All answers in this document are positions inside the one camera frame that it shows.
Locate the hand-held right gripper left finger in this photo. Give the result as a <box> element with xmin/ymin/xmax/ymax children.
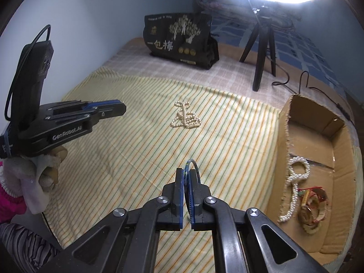
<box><xmin>61</xmin><ymin>167</ymin><xmax>185</xmax><ymax>273</ymax></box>

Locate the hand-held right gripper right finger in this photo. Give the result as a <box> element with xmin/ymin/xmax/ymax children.
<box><xmin>185</xmin><ymin>166</ymin><xmax>330</xmax><ymax>273</ymax></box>

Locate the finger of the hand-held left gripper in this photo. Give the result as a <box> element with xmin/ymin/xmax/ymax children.
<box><xmin>45</xmin><ymin>104</ymin><xmax>127</xmax><ymax>129</ymax></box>
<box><xmin>43</xmin><ymin>99</ymin><xmax>126</xmax><ymax>114</ymax></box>

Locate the thin dark bangle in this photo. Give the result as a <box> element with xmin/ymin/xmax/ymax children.
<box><xmin>184</xmin><ymin>159</ymin><xmax>201</xmax><ymax>223</ymax></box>

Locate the thin pearl necklace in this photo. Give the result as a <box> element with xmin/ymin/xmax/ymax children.
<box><xmin>170</xmin><ymin>101</ymin><xmax>202</xmax><ymax>129</ymax></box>

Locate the thick white pearl necklace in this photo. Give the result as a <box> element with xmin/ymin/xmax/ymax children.
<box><xmin>278</xmin><ymin>156</ymin><xmax>311</xmax><ymax>223</ymax></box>

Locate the red string green pendant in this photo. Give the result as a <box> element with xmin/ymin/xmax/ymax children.
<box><xmin>300</xmin><ymin>186</ymin><xmax>325</xmax><ymax>207</ymax></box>

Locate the cream bead bracelet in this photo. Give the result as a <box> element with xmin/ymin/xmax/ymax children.
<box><xmin>301</xmin><ymin>217</ymin><xmax>322</xmax><ymax>234</ymax></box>

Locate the brown leather watch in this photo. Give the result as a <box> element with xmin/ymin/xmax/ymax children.
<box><xmin>297</xmin><ymin>188</ymin><xmax>329</xmax><ymax>223</ymax></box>

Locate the cardboard box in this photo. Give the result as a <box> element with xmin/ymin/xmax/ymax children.
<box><xmin>277</xmin><ymin>94</ymin><xmax>360</xmax><ymax>256</ymax></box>

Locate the person's left forearm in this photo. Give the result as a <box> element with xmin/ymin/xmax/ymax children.
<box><xmin>0</xmin><ymin>155</ymin><xmax>59</xmax><ymax>226</ymax></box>

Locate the person's left hand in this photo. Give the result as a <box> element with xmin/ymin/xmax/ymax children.
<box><xmin>35</xmin><ymin>146</ymin><xmax>68</xmax><ymax>190</ymax></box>

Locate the yellow striped cloth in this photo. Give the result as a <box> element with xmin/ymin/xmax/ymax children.
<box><xmin>42</xmin><ymin>69</ymin><xmax>288</xmax><ymax>273</ymax></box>

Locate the checked beige blanket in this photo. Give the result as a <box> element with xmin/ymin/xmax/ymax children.
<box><xmin>61</xmin><ymin>36</ymin><xmax>303</xmax><ymax>113</ymax></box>

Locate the black printed snack bag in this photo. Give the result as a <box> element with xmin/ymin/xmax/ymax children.
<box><xmin>143</xmin><ymin>12</ymin><xmax>220</xmax><ymax>71</ymax></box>

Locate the person's striped trouser leg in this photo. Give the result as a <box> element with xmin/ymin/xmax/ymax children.
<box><xmin>0</xmin><ymin>221</ymin><xmax>65</xmax><ymax>273</ymax></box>

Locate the black tripod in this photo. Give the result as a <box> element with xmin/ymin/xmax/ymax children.
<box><xmin>239</xmin><ymin>4</ymin><xmax>277</xmax><ymax>92</ymax></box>

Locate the blue patterned bed sheet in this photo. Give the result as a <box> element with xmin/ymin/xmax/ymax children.
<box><xmin>210</xmin><ymin>14</ymin><xmax>347</xmax><ymax>99</ymax></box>

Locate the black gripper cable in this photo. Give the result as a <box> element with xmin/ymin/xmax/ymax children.
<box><xmin>5</xmin><ymin>25</ymin><xmax>52</xmax><ymax>121</ymax></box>

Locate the black ring light cable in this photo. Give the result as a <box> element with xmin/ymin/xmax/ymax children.
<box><xmin>271</xmin><ymin>71</ymin><xmax>354</xmax><ymax>123</ymax></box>

